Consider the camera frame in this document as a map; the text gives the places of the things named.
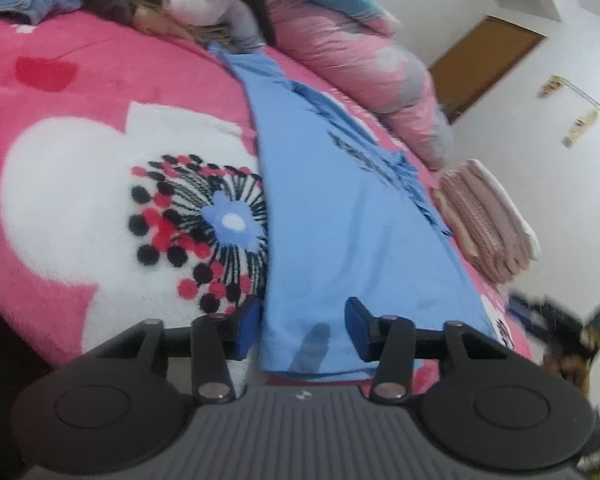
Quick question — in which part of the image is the blue t-shirt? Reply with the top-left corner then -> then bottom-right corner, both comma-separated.
207,42 -> 498,381

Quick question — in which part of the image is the wooden door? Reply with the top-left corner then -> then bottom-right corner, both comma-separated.
427,15 -> 547,124

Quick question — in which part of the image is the pink grey floral duvet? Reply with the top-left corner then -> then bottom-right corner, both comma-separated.
267,0 -> 456,171

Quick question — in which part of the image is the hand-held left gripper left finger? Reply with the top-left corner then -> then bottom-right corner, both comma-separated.
107,296 -> 262,406

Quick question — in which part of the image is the beige folded cloth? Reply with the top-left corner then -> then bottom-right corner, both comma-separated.
430,187 -> 481,262

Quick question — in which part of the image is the tan garment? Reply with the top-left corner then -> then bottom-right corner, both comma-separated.
130,7 -> 231,47

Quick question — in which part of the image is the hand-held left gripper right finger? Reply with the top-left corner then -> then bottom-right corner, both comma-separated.
344,297 -> 506,405

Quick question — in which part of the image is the light pink garment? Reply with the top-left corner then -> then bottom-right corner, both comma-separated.
162,0 -> 266,56

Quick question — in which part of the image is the pink floral blanket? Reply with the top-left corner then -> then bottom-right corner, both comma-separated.
0,12 -> 533,367

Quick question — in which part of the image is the wall hook rack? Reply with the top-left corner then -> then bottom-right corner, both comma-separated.
537,75 -> 600,148

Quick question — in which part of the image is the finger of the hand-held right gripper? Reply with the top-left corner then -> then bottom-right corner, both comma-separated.
509,295 -> 548,333

